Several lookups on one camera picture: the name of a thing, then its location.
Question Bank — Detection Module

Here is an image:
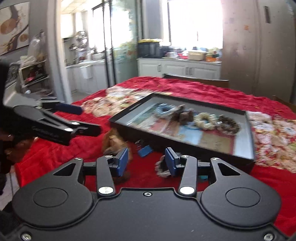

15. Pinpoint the brown pyramid packet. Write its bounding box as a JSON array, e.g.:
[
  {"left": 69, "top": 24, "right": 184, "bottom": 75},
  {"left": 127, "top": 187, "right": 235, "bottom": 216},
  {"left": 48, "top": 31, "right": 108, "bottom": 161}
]
[{"left": 102, "top": 128, "right": 133, "bottom": 161}]

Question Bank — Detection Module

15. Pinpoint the black white-trim scrunchie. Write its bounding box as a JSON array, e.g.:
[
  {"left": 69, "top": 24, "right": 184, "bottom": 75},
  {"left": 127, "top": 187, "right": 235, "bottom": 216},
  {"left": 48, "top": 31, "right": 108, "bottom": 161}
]
[{"left": 154, "top": 155, "right": 171, "bottom": 178}]

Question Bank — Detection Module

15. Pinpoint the blue binder clip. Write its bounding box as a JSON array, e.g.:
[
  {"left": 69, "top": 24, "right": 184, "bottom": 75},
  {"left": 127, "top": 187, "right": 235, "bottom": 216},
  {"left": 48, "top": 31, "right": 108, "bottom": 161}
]
[{"left": 135, "top": 140, "right": 153, "bottom": 158}]

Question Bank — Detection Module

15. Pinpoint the cream crochet scrunchie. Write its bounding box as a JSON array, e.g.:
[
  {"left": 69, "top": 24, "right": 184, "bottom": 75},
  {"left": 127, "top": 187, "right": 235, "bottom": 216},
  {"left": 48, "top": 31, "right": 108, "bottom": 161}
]
[{"left": 194, "top": 112, "right": 218, "bottom": 131}]

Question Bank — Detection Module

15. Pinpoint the brown fuzzy claw clip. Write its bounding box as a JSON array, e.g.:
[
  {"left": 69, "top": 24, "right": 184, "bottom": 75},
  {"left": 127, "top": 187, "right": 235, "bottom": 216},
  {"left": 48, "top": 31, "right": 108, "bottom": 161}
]
[
  {"left": 171, "top": 104, "right": 194, "bottom": 126},
  {"left": 112, "top": 171, "right": 130, "bottom": 185}
]

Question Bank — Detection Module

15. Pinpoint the dark brown braided scrunchie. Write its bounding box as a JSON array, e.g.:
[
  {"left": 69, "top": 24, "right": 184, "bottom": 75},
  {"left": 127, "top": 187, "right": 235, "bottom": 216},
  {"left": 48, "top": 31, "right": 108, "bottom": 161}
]
[{"left": 216, "top": 115, "right": 240, "bottom": 136}]

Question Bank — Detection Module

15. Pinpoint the blue crochet scrunchie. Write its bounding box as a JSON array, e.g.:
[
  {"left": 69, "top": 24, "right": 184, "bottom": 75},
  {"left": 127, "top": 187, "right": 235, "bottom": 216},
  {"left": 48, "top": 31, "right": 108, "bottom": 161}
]
[{"left": 154, "top": 103, "right": 177, "bottom": 119}]

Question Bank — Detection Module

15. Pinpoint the teal binder clip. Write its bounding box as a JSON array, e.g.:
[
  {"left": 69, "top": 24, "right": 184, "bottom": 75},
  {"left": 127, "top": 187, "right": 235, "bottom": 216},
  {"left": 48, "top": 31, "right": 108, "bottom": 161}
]
[{"left": 198, "top": 176, "right": 208, "bottom": 181}]

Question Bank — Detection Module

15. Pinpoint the black shallow cardboard box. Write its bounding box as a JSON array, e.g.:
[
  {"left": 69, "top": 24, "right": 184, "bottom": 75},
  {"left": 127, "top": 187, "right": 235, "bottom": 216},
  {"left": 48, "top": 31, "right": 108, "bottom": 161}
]
[{"left": 109, "top": 93, "right": 256, "bottom": 173}]

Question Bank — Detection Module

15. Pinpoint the white kitchen cabinet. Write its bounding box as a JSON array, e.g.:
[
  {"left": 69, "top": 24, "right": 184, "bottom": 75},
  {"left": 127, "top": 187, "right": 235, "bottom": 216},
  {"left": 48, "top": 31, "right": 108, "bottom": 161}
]
[{"left": 137, "top": 58, "right": 222, "bottom": 79}]

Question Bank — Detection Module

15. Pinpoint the black microwave oven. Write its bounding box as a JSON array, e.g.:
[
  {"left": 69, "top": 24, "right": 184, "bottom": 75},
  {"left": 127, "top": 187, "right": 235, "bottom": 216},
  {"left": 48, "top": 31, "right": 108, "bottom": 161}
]
[{"left": 137, "top": 39, "right": 164, "bottom": 58}]

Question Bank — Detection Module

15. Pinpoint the red quilted bear blanket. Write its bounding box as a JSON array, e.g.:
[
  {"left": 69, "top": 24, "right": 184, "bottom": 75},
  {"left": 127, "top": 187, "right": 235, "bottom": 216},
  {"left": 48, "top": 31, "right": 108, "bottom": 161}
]
[{"left": 15, "top": 77, "right": 295, "bottom": 235}]

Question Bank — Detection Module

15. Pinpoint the wooden chair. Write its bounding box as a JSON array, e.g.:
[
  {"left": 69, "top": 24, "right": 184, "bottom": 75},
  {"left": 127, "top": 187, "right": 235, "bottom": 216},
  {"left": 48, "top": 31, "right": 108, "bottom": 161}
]
[
  {"left": 273, "top": 95, "right": 295, "bottom": 108},
  {"left": 163, "top": 74, "right": 230, "bottom": 88}
]

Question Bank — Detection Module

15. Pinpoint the steel double-door refrigerator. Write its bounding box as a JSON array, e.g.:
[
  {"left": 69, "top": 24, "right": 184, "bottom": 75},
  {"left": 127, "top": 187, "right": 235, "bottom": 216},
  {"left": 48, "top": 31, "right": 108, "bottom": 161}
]
[{"left": 221, "top": 1, "right": 295, "bottom": 102}]

